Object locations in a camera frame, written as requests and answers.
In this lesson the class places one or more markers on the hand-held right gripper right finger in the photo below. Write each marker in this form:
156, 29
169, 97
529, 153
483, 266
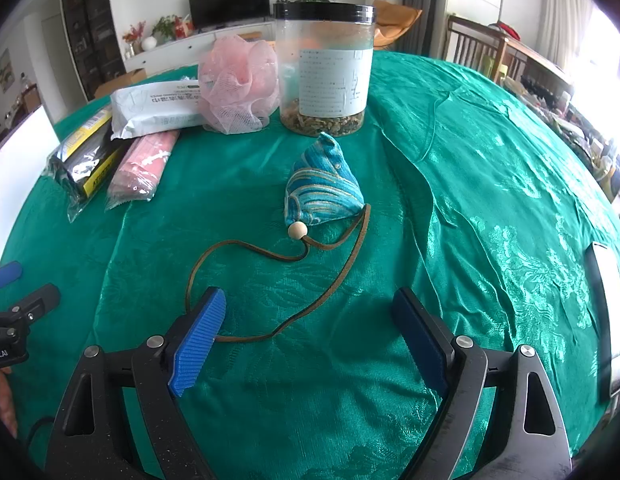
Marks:
422, 340

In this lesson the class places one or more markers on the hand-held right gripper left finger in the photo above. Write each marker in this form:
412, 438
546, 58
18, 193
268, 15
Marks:
197, 345

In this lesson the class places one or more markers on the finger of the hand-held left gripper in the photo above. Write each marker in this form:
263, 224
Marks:
5, 276
35, 302

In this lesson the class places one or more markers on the white cardboard box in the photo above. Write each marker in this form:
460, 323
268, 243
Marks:
20, 145

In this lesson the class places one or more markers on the person's left hand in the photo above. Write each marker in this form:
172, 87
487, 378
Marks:
6, 400

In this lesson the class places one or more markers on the green patterned tablecloth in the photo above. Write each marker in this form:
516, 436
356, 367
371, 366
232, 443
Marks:
340, 270

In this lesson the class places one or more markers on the yellow and black packet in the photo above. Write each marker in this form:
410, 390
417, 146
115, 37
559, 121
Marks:
85, 160

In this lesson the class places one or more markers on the pink plastic packet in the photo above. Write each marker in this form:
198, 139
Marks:
140, 167

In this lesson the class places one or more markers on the smartphone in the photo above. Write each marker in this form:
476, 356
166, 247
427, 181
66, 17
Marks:
612, 320

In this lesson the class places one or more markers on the white wet wipes pack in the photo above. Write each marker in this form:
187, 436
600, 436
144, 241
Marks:
155, 110

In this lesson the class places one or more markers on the brown cardboard box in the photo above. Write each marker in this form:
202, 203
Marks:
120, 82

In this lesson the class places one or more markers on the row of cluttered household things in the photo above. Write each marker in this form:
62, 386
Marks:
579, 130

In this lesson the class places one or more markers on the pink mesh bath pouf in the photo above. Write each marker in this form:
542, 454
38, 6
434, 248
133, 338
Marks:
237, 85

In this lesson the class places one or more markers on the black display cabinet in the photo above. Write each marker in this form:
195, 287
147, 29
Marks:
92, 25

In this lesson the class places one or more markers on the white round vase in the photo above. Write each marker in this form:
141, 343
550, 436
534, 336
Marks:
148, 43

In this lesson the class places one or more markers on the red flowers in vase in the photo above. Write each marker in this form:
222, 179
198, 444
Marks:
134, 35

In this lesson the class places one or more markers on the clear plastic jar black lid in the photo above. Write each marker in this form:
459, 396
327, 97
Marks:
322, 75

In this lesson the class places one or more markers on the white television cabinet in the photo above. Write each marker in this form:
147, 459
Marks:
180, 50

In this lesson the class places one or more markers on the wooden slatted bench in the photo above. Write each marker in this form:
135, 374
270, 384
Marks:
504, 55

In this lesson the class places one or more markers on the green plant with red decoration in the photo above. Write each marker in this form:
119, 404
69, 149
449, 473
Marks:
170, 27

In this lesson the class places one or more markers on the wooden stool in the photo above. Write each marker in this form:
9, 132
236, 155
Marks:
250, 36

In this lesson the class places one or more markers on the tan lounge chair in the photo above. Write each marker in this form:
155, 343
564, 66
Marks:
397, 22

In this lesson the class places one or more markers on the red cloth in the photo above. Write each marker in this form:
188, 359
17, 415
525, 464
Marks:
507, 30

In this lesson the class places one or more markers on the grey curtain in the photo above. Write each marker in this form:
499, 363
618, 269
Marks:
422, 5

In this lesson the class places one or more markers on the flat screen television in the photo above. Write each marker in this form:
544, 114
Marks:
230, 2

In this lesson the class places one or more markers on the white curtain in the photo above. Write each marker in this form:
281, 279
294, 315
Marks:
564, 10

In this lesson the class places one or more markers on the framed wall picture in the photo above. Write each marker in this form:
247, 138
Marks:
5, 70

